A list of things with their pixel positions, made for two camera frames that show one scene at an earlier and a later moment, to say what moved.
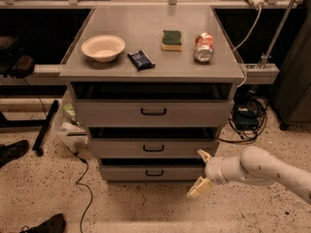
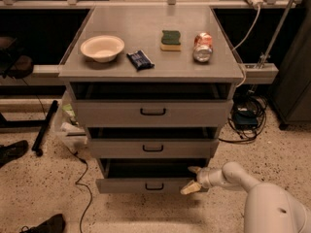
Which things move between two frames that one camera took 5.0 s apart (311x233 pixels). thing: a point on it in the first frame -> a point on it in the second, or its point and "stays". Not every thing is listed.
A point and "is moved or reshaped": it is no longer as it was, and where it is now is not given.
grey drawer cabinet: x=154 y=85 stays
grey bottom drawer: x=153 y=170 is moved or reshaped
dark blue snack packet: x=140 y=60 stays
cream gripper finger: x=206 y=156 -> x=195 y=169
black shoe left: x=13 y=150 stays
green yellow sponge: x=171 y=41 stays
